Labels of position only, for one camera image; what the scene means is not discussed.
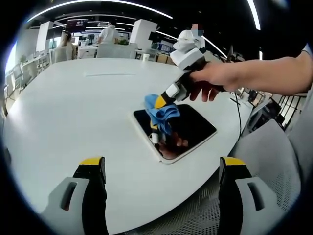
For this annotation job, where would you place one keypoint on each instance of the grey mesh chair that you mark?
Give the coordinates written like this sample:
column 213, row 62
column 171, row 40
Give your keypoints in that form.
column 266, row 151

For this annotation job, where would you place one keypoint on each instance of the white cup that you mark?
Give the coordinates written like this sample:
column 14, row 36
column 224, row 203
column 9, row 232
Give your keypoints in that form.
column 145, row 57

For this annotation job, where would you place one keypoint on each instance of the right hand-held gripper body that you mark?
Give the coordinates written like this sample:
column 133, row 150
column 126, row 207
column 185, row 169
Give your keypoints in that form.
column 188, row 57

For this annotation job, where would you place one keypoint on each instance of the blue cleaning cloth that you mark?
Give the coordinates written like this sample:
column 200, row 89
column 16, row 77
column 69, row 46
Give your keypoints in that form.
column 162, row 114

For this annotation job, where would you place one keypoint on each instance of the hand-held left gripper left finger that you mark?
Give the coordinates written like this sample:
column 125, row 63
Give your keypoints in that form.
column 94, row 195

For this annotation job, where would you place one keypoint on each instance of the dark red display screen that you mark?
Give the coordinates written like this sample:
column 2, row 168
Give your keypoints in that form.
column 77, row 25

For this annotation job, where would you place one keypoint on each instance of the short ceiling light strip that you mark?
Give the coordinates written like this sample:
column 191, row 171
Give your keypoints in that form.
column 254, row 14

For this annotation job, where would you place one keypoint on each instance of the white pillar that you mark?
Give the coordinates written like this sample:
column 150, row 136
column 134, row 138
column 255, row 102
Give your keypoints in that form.
column 144, row 31
column 45, row 36

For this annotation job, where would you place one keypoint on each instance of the person's right hand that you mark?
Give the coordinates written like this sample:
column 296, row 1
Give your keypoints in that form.
column 220, row 73

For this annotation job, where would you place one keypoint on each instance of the grey partition panel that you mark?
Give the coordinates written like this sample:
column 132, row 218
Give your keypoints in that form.
column 115, row 51

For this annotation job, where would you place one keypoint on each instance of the long curved ceiling light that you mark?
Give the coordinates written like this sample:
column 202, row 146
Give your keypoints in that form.
column 97, row 9

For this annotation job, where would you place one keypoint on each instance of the black tablet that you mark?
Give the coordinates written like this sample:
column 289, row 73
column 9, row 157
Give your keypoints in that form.
column 195, row 127

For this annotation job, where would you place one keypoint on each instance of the black metal railing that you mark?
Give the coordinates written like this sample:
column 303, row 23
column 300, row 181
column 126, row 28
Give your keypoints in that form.
column 291, row 107

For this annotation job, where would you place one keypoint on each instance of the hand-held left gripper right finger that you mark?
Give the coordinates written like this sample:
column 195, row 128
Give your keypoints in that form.
column 231, row 195

